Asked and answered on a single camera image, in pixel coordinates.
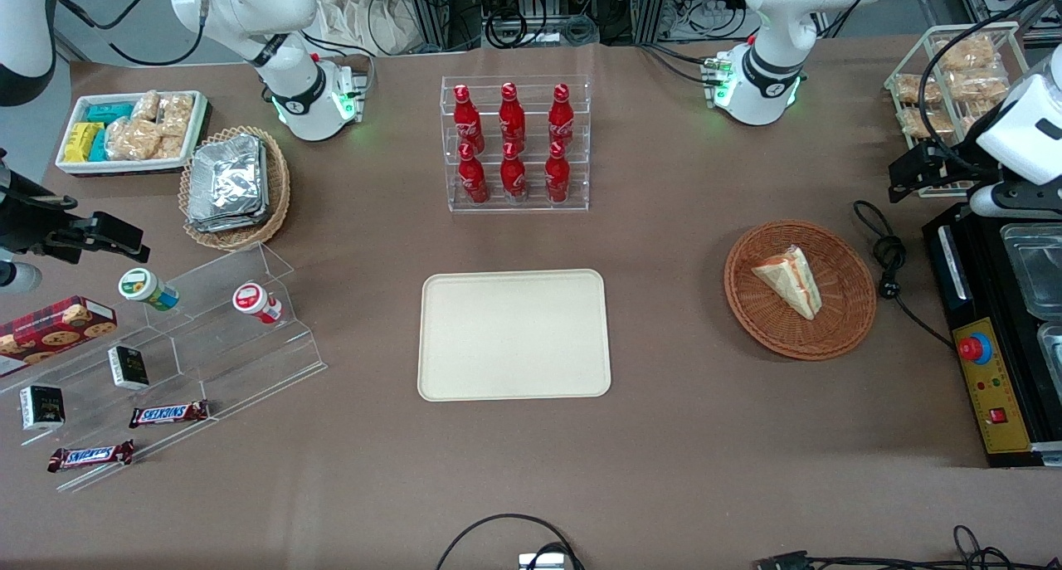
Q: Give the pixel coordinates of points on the white rectangular snack bin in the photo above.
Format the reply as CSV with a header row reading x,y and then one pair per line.
x,y
75,165

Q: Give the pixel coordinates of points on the light oval wicker basket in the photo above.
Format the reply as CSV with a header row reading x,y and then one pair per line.
x,y
278,197

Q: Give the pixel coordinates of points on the red lid yogurt cup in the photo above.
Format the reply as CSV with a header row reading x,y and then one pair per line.
x,y
250,299

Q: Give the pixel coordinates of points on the large metal pan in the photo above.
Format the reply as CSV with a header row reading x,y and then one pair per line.
x,y
1037,263

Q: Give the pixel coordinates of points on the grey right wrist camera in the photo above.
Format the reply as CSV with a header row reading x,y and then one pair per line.
x,y
18,278

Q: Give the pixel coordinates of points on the beige rectangular tray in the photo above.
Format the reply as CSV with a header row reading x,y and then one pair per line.
x,y
514,338

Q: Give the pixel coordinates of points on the small black box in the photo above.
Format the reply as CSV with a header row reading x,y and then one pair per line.
x,y
129,367
41,408

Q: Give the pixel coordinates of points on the black machine with yellow panel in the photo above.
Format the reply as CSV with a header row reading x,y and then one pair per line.
x,y
996,404

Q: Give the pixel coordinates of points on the clear acrylic bottle rack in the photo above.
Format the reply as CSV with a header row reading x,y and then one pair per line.
x,y
531,208

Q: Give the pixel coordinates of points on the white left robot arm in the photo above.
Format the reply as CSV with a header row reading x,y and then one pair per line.
x,y
763,80

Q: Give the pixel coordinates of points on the teal snack pack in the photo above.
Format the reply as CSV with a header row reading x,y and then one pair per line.
x,y
99,147
108,113

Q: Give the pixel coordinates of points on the red tartan cookie box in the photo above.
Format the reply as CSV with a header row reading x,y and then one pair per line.
x,y
50,333

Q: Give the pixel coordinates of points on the green lid yogurt cup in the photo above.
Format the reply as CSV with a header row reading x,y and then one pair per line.
x,y
141,286

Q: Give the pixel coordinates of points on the snickers chocolate bar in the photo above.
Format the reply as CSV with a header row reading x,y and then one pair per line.
x,y
91,455
168,414

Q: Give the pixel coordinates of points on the red cola bottle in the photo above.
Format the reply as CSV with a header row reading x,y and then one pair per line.
x,y
473,180
562,118
513,178
557,178
512,118
467,122

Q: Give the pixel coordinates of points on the small metal pan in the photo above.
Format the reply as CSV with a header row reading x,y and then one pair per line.
x,y
1052,354

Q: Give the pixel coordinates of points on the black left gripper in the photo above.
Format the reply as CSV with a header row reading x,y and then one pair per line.
x,y
942,164

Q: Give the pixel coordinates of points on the brown round wicker basket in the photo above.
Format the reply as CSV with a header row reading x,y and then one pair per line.
x,y
842,321

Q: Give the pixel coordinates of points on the triangular sandwich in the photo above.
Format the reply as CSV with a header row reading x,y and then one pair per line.
x,y
792,284

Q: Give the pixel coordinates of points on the stack of foil containers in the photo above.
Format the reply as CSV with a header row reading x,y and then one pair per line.
x,y
226,184

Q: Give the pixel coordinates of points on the rice cracker bag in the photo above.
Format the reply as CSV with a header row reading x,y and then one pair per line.
x,y
147,105
169,147
133,138
177,114

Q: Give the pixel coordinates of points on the clear acrylic step display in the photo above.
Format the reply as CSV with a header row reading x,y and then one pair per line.
x,y
249,362

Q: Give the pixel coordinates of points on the silver device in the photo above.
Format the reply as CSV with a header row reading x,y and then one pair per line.
x,y
543,562

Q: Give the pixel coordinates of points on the white fabric bag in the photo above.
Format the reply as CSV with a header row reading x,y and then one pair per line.
x,y
365,14

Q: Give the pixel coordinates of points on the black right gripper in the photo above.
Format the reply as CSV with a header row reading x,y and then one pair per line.
x,y
23,219

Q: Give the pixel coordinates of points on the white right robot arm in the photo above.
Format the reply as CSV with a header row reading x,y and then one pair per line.
x,y
290,97

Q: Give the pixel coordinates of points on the yellow snack pack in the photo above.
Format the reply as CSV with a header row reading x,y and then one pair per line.
x,y
81,142

